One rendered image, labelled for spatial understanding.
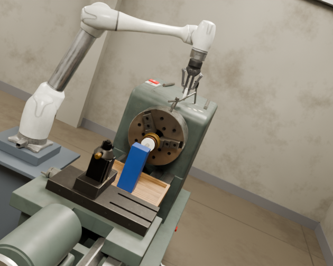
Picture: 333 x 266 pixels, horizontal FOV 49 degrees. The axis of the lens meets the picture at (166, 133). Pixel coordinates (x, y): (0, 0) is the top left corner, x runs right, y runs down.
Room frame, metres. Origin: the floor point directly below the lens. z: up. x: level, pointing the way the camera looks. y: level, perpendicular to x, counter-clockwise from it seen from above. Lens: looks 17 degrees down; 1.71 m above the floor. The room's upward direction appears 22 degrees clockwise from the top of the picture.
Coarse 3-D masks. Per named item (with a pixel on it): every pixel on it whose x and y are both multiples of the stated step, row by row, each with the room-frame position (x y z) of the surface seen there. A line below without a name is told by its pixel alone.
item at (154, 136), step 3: (147, 135) 1.77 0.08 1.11; (150, 135) 1.77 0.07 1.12; (153, 135) 1.78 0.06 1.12; (156, 135) 1.79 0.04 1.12; (144, 138) 1.74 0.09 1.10; (153, 138) 1.75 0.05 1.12; (156, 138) 1.77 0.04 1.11; (159, 138) 1.79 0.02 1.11; (156, 141) 1.76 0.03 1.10; (159, 141) 1.79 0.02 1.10; (156, 144) 1.76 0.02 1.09; (159, 144) 1.79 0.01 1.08; (156, 147) 1.76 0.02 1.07
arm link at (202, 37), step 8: (200, 24) 2.05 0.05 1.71; (208, 24) 2.03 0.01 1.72; (192, 32) 2.13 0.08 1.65; (200, 32) 2.03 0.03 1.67; (208, 32) 2.03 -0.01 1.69; (192, 40) 2.07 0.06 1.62; (200, 40) 2.02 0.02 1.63; (208, 40) 2.03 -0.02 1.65; (200, 48) 2.03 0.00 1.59; (208, 48) 2.05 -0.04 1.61
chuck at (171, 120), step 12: (156, 108) 1.90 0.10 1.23; (168, 108) 1.96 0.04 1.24; (132, 120) 1.90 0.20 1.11; (156, 120) 1.88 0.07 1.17; (168, 120) 1.88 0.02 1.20; (180, 120) 1.91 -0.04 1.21; (132, 132) 1.90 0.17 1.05; (144, 132) 1.89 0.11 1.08; (168, 132) 1.87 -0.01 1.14; (180, 132) 1.87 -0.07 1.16; (132, 144) 1.89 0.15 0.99; (156, 156) 1.87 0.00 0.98; (168, 156) 1.87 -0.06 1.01
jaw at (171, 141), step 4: (160, 140) 1.80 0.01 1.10; (164, 140) 1.81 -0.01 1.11; (168, 140) 1.82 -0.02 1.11; (172, 140) 1.84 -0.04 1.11; (176, 140) 1.85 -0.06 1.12; (160, 144) 1.79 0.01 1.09; (164, 144) 1.81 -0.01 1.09; (168, 144) 1.81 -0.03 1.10; (172, 144) 1.83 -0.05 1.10; (176, 144) 1.83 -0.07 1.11; (180, 144) 1.86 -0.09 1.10; (176, 148) 1.82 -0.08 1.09
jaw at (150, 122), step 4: (144, 112) 1.90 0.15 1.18; (148, 112) 1.89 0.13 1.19; (144, 116) 1.85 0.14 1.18; (148, 116) 1.85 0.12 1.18; (144, 120) 1.85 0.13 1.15; (148, 120) 1.85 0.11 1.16; (152, 120) 1.87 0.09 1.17; (148, 124) 1.83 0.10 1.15; (152, 124) 1.85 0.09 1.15; (148, 128) 1.83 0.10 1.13; (152, 128) 1.82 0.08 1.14; (148, 132) 1.81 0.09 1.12; (152, 132) 1.80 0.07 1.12
